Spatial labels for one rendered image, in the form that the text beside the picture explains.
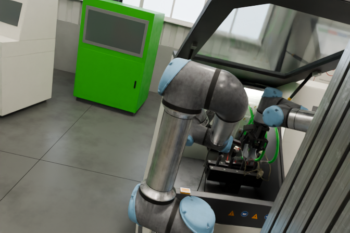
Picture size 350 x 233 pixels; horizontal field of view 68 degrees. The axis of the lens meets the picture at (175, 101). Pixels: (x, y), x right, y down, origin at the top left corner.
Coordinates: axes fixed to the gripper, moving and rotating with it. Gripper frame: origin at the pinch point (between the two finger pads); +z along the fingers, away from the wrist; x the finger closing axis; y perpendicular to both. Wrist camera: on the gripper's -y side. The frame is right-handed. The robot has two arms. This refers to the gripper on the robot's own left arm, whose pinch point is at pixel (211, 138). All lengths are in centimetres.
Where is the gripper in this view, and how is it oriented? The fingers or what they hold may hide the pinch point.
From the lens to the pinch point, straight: 138.1
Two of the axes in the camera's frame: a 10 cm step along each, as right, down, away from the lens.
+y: -3.9, 8.1, -4.4
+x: 8.6, 1.5, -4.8
